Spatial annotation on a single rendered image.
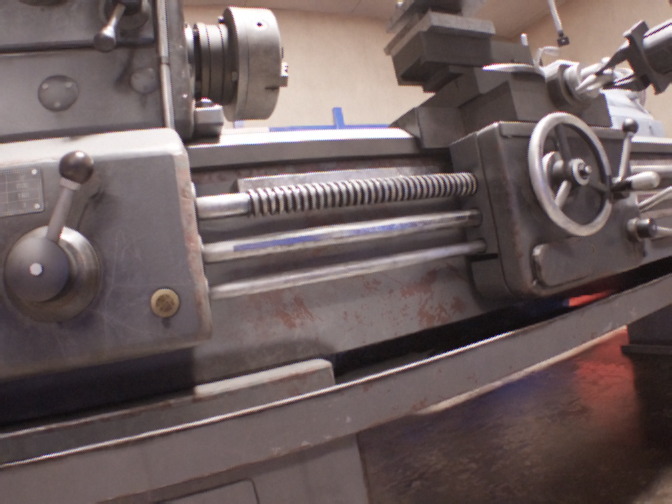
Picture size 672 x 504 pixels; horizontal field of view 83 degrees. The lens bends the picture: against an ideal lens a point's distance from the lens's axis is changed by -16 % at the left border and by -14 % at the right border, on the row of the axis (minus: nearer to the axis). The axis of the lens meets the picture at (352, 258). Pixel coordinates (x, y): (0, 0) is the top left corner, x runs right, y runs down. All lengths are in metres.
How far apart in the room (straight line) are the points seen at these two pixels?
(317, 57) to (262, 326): 4.29
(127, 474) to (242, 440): 0.13
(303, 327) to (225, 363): 0.14
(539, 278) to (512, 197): 0.14
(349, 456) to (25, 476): 0.43
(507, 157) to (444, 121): 0.17
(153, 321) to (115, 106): 0.33
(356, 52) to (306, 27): 0.60
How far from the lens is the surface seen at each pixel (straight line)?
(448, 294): 0.84
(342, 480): 0.71
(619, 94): 1.77
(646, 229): 0.98
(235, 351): 0.69
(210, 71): 0.95
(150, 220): 0.51
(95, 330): 0.51
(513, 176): 0.75
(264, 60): 0.94
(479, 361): 0.67
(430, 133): 0.84
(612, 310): 0.92
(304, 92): 4.60
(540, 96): 0.86
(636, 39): 0.74
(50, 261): 0.46
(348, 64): 4.96
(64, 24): 0.76
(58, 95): 0.71
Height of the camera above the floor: 0.60
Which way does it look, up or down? 1 degrees up
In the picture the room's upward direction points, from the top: 10 degrees counter-clockwise
